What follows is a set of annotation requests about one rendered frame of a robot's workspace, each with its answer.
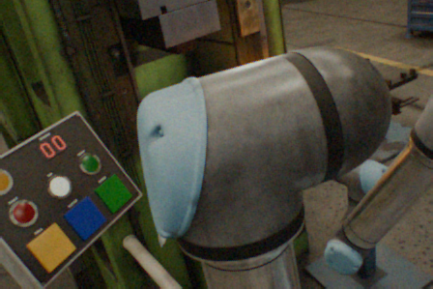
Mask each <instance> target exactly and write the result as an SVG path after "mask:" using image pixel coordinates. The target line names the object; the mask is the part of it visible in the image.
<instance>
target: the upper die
mask: <svg viewBox="0 0 433 289"><path fill-rule="evenodd" d="M119 19H120V22H121V27H122V29H123V34H124V36H125V39H127V40H133V41H136V42H142V43H148V44H151V45H157V46H160V47H162V48H169V47H171V46H173V45H177V44H179V43H184V42H187V41H189V40H193V39H196V38H200V37H202V36H205V35H207V34H211V33H213V32H215V31H218V30H220V23H219V20H218V12H217V1H216V0H208V1H206V2H202V3H199V4H195V5H192V6H188V7H186V8H183V9H180V10H177V11H173V12H171V13H161V15H159V16H154V17H152V18H147V19H145V20H141V19H136V18H127V17H122V16H119Z"/></svg>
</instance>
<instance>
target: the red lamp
mask: <svg viewBox="0 0 433 289"><path fill-rule="evenodd" d="M34 217H35V210H34V208H33V206H32V205H30V204H28V203H19V204H18V205H17V206H15V208H14V218H15V220H16V221H17V222H20V223H28V222H30V221H31V220H33V218H34Z"/></svg>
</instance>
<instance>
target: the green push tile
mask: <svg viewBox="0 0 433 289"><path fill-rule="evenodd" d="M94 192H95V193H96V195H97V196H98V197H99V198H100V200H101V201H102V203H104V205H105V206H106V208H107V209H108V210H109V212H110V213H111V214H115V213H116V212H117V211H118V210H119V209H120V208H121V207H122V206H123V205H125V203H127V202H128V201H129V200H130V199H131V198H132V195H131V193H130V191H129V190H128V189H127V188H126V187H125V185H123V183H122V182H121V180H120V179H119V177H118V176H117V175H116V174H113V175H112V176H110V178H108V179H107V180H106V181H105V182H104V183H102V185H100V186H99V187H97V188H96V189H95V190H94Z"/></svg>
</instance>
